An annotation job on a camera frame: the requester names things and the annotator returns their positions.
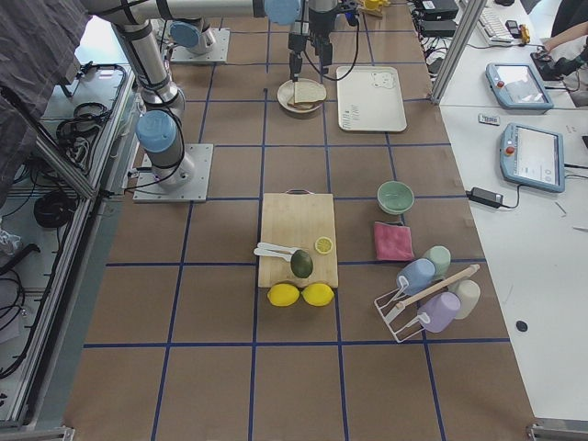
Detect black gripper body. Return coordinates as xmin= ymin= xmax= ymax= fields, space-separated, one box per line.
xmin=288 ymin=1 xmax=356 ymax=55

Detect bread slice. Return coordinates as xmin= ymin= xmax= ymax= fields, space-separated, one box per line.
xmin=292 ymin=80 xmax=327 ymax=103
xmin=286 ymin=102 xmax=322 ymax=114

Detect beige round plate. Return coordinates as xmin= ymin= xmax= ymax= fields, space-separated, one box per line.
xmin=277 ymin=78 xmax=327 ymax=115

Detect yellow mug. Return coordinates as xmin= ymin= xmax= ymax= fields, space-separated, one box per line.
xmin=358 ymin=0 xmax=390 ymax=18

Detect cream rectangular tray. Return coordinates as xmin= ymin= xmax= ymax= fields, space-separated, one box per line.
xmin=336 ymin=65 xmax=407 ymax=132

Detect wooden cutting board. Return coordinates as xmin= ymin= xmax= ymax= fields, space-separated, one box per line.
xmin=257 ymin=193 xmax=339 ymax=288

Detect green ceramic bowl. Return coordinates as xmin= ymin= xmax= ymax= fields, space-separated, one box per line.
xmin=377 ymin=181 xmax=414 ymax=215

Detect white keyboard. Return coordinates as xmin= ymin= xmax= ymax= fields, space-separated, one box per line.
xmin=477 ymin=7 xmax=515 ymax=47

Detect small label card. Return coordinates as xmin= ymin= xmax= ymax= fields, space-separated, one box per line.
xmin=478 ymin=113 xmax=501 ymax=126

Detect lemon half slice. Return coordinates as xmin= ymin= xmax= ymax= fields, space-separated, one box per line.
xmin=314 ymin=236 xmax=334 ymax=255

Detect white plastic knife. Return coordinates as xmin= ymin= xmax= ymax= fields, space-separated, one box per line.
xmin=254 ymin=243 xmax=299 ymax=261

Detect far teach pendant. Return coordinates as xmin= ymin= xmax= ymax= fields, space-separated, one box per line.
xmin=485 ymin=63 xmax=554 ymax=113

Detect teach pendant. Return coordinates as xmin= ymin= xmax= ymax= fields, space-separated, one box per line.
xmin=499 ymin=123 xmax=565 ymax=193
xmin=485 ymin=63 xmax=554 ymax=113

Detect green avocado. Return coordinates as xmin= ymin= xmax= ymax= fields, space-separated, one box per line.
xmin=289 ymin=249 xmax=313 ymax=278

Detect pink cloth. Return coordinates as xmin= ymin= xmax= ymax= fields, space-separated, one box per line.
xmin=374 ymin=221 xmax=414 ymax=262

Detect black power adapter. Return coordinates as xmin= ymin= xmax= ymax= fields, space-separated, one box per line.
xmin=466 ymin=187 xmax=503 ymax=209

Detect right yellow lemon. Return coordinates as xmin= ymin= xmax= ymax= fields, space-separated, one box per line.
xmin=301 ymin=283 xmax=334 ymax=307

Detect yellow lemon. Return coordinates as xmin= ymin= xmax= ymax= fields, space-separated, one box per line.
xmin=301 ymin=283 xmax=334 ymax=307
xmin=267 ymin=283 xmax=300 ymax=307

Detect left yellow lemon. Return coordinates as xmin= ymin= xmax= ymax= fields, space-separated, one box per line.
xmin=267 ymin=283 xmax=300 ymax=307

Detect green mug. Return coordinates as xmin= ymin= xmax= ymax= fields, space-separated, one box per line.
xmin=423 ymin=245 xmax=451 ymax=279

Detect blue mug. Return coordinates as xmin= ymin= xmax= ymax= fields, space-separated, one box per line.
xmin=396 ymin=258 xmax=435 ymax=296

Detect near teach pendant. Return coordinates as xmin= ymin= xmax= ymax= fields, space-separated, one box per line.
xmin=499 ymin=123 xmax=565 ymax=193

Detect dark grey cloth cover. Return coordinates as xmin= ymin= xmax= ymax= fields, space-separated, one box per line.
xmin=1 ymin=1 xmax=89 ymax=199

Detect cream mug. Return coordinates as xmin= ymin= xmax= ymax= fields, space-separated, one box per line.
xmin=448 ymin=279 xmax=481 ymax=320

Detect purple mug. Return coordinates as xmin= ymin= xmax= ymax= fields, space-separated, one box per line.
xmin=417 ymin=291 xmax=461 ymax=333

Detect aluminium frame post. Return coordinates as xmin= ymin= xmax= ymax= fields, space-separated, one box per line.
xmin=430 ymin=0 xmax=486 ymax=105

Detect white wire mug rack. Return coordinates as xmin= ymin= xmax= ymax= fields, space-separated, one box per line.
xmin=374 ymin=264 xmax=480 ymax=343

